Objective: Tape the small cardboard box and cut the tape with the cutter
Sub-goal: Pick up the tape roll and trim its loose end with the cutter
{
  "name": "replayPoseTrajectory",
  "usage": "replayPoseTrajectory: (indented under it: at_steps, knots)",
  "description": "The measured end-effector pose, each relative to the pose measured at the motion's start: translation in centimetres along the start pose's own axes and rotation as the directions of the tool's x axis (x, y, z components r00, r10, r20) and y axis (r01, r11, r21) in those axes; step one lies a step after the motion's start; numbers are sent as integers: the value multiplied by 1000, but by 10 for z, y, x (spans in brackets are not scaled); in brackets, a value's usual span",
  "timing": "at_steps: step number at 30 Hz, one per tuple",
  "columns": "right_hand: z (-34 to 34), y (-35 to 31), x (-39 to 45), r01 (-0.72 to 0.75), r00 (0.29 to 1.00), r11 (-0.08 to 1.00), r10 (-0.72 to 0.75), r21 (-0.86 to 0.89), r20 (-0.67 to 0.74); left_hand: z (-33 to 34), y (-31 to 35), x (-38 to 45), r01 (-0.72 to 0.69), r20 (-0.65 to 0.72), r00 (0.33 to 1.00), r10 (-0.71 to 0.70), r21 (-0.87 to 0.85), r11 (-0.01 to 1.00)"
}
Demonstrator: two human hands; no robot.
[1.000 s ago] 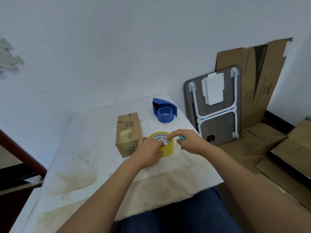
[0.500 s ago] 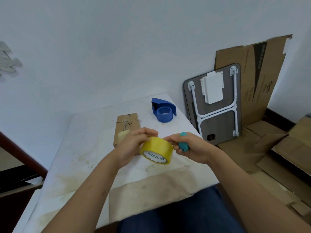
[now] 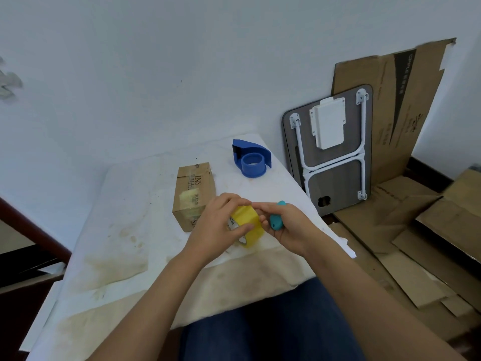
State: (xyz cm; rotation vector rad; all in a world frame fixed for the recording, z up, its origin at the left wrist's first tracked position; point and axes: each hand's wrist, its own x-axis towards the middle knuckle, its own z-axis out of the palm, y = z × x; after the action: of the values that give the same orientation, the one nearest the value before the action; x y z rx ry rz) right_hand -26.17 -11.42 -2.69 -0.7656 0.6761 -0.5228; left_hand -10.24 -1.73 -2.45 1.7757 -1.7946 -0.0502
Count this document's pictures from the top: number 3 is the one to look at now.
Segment person's left hand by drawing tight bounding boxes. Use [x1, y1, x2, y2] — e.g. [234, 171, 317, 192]
[183, 193, 255, 266]

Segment person's right hand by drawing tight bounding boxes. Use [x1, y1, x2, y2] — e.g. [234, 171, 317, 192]
[252, 201, 324, 257]

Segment yellow packing tape roll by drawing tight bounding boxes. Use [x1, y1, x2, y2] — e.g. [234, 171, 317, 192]
[227, 205, 265, 249]

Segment teal utility knife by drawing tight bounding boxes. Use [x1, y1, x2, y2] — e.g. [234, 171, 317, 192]
[269, 201, 287, 231]

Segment person's left forearm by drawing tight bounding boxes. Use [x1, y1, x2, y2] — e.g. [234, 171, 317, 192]
[87, 249, 212, 361]

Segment person's right forearm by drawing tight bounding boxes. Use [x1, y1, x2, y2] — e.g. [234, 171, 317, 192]
[302, 237, 457, 361]

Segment blue tape dispenser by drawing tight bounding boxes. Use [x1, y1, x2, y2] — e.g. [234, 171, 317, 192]
[232, 139, 272, 179]

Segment small brown cardboard box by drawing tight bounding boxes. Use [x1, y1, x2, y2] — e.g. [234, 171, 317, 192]
[172, 162, 216, 233]

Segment grey folding table white legs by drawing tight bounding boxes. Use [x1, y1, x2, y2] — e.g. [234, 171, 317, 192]
[282, 84, 374, 217]

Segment person's blue jeans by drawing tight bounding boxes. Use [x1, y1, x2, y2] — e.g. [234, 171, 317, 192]
[178, 277, 367, 361]

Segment stained white table cover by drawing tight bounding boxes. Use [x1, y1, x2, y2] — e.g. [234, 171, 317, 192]
[19, 133, 357, 361]

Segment flattened brown cardboard sheet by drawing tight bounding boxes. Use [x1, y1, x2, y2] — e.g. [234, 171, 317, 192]
[332, 175, 443, 257]
[415, 168, 481, 264]

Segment large printed cardboard sheet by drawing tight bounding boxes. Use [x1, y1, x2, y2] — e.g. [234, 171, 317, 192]
[331, 38, 457, 187]

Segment small brown cardboard piece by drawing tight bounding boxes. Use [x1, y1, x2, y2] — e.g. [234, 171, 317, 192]
[379, 251, 457, 309]

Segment dark brown wooden furniture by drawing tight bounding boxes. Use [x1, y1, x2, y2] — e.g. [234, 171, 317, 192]
[0, 197, 72, 361]

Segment grey wall hook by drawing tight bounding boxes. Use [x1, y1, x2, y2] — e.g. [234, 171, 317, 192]
[0, 56, 23, 101]

